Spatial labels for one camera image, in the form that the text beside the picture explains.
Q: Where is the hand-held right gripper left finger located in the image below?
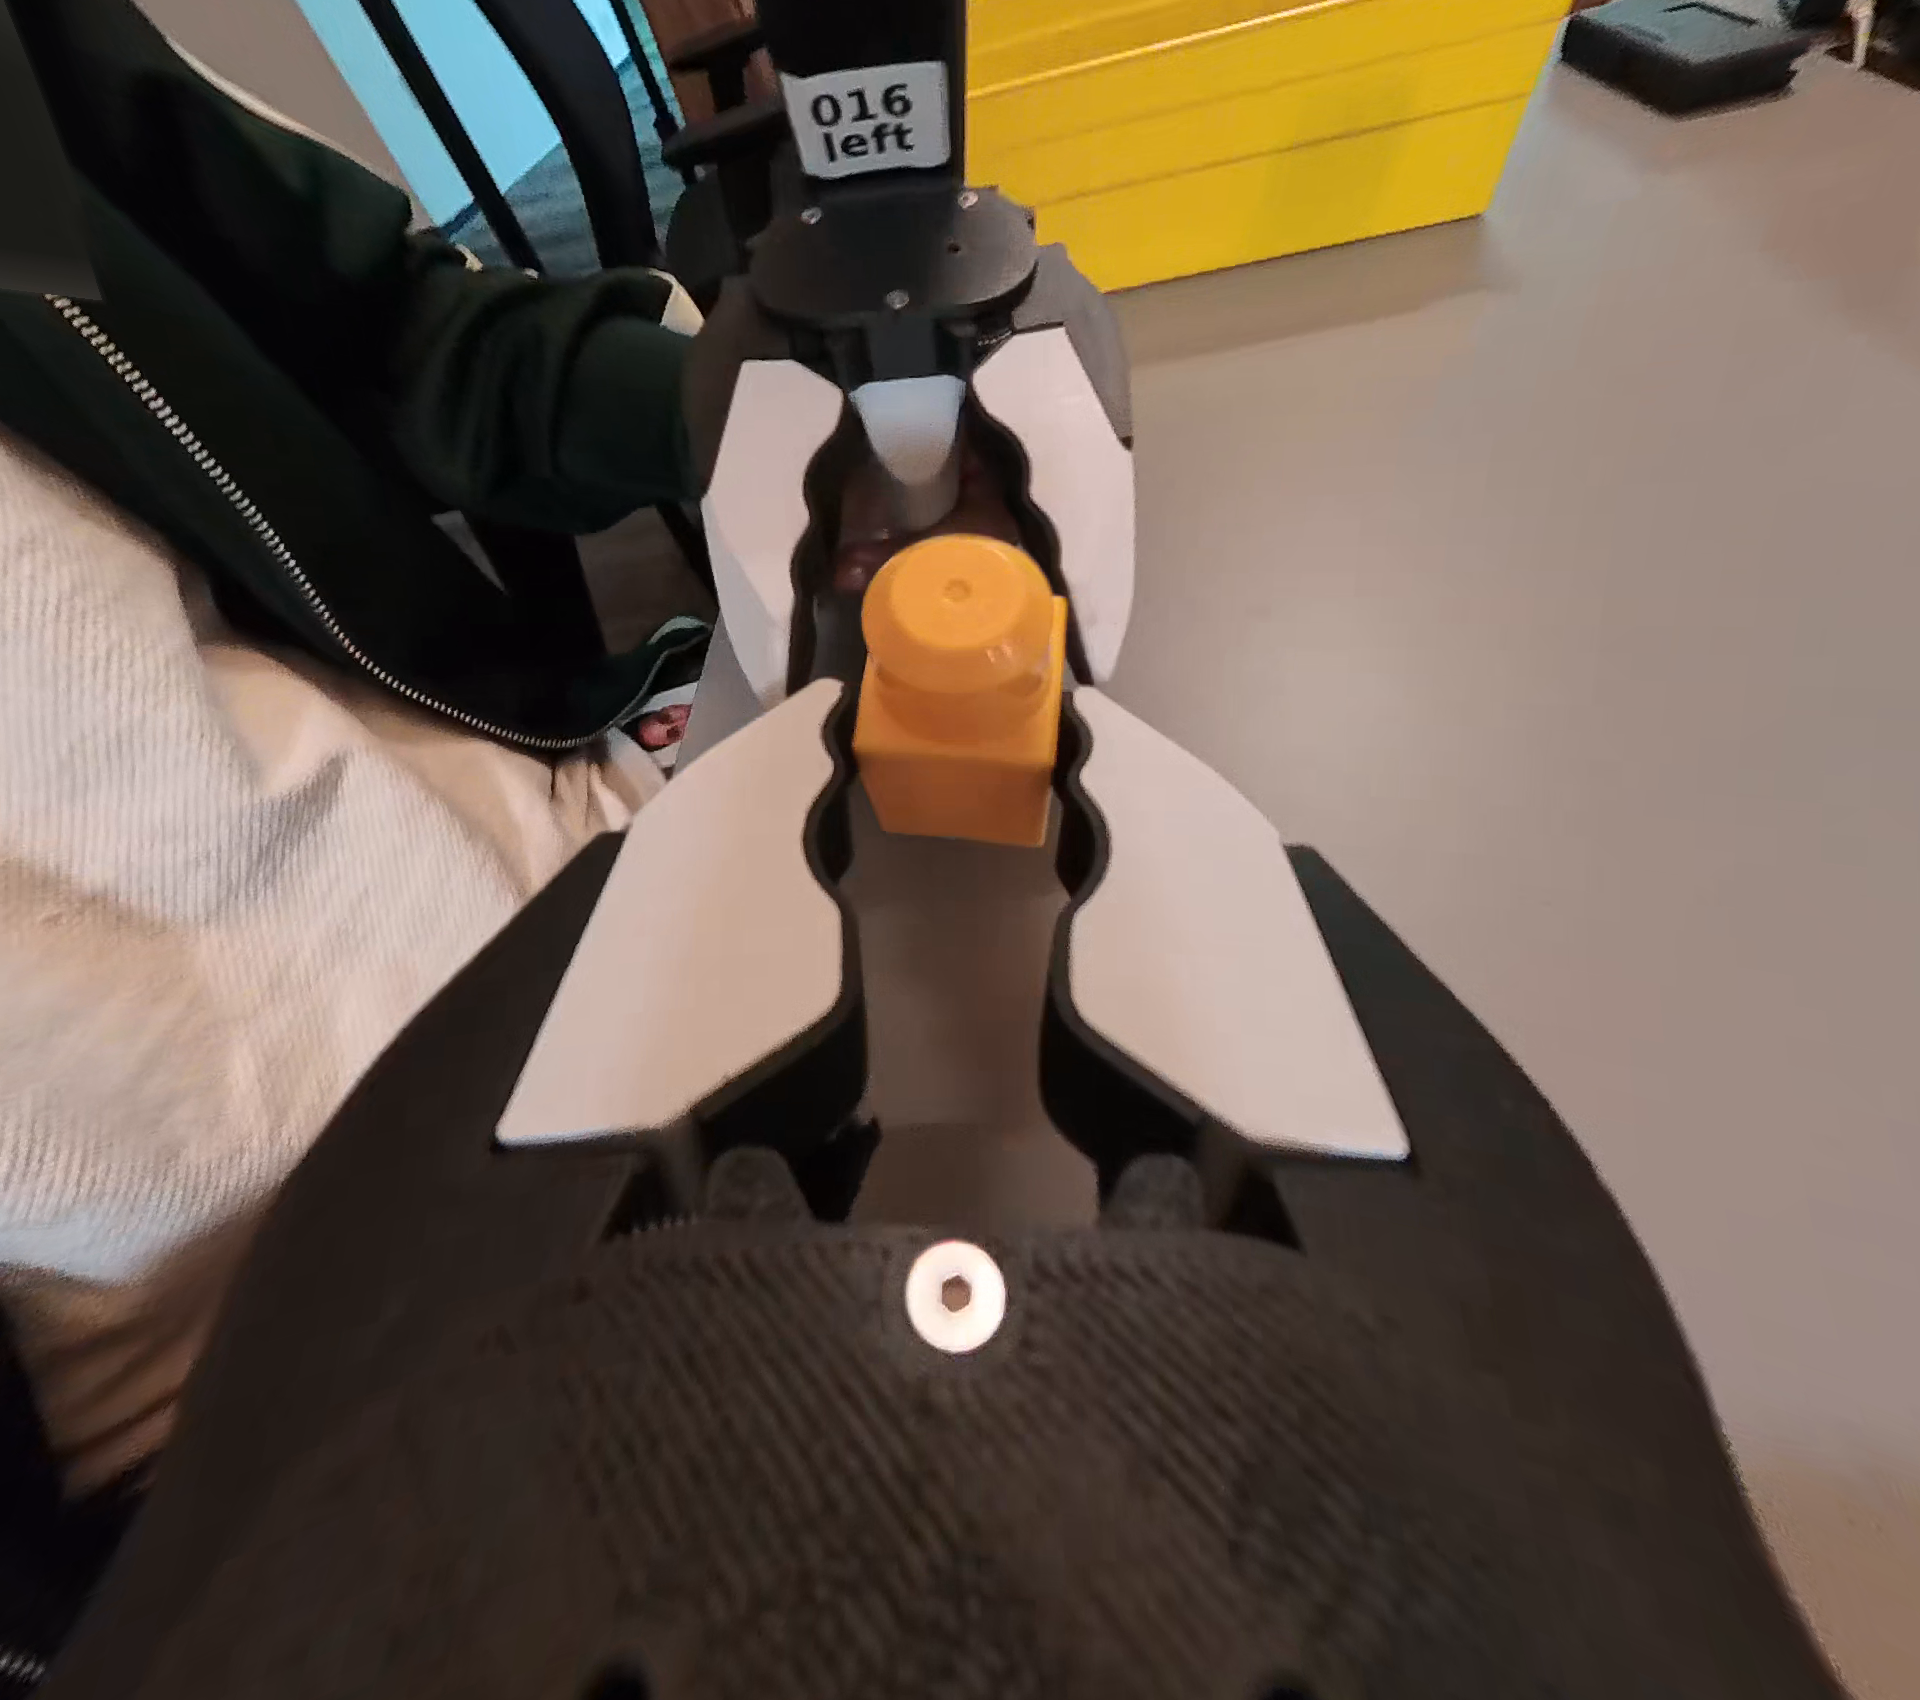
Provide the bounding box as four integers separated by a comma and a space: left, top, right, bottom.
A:
493, 677, 877, 1223

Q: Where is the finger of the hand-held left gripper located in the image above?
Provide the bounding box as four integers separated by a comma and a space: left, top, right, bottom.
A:
698, 357, 846, 724
966, 327, 1142, 693

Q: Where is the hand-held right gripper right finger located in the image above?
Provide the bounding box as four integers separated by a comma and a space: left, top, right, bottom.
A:
1035, 684, 1417, 1223

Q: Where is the yellow plastic block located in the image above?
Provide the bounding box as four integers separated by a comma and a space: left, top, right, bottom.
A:
852, 537, 1074, 851

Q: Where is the yellow plastic bin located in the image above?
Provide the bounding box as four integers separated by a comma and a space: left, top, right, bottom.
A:
961, 0, 1610, 297

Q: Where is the person's left forearm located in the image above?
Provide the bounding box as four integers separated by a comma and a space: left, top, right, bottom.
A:
382, 230, 711, 537

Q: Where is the grey desk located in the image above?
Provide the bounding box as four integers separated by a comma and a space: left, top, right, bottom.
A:
666, 0, 1920, 1700

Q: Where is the person's left hand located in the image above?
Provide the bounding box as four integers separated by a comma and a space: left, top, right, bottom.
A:
828, 452, 1029, 601

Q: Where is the black office chair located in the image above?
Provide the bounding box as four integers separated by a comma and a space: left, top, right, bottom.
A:
661, 21, 770, 183

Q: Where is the black high-back chair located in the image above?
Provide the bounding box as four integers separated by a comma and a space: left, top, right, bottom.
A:
337, 0, 666, 280

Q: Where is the person's white clothing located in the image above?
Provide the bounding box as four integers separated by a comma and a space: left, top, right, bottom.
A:
0, 432, 673, 1496

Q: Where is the person's green jacket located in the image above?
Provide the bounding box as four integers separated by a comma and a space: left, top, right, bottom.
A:
0, 0, 711, 752

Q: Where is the black flat box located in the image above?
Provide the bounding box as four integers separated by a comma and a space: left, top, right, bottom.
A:
1561, 0, 1817, 117

